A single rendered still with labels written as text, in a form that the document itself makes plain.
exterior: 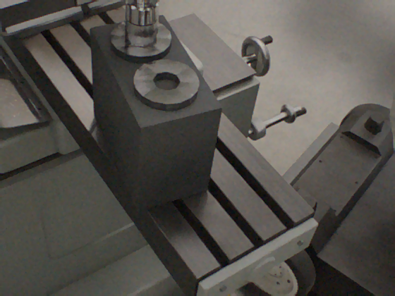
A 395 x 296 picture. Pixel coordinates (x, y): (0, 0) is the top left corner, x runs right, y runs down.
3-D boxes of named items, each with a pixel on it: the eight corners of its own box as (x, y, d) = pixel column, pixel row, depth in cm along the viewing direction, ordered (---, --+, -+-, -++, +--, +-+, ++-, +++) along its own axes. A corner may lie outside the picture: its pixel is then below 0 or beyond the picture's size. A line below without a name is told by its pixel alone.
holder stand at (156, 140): (158, 99, 107) (164, 5, 92) (209, 191, 94) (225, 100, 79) (93, 114, 103) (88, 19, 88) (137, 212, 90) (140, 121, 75)
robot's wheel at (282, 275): (305, 302, 140) (326, 259, 125) (294, 318, 138) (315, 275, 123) (236, 254, 147) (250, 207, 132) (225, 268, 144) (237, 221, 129)
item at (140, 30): (161, 44, 86) (163, 13, 81) (130, 49, 84) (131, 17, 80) (151, 25, 88) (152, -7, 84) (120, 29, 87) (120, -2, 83)
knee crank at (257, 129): (297, 106, 175) (301, 91, 171) (310, 119, 172) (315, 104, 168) (238, 133, 165) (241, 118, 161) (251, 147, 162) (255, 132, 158)
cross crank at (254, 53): (251, 56, 174) (258, 23, 165) (276, 79, 168) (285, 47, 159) (207, 72, 167) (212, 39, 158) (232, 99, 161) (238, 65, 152)
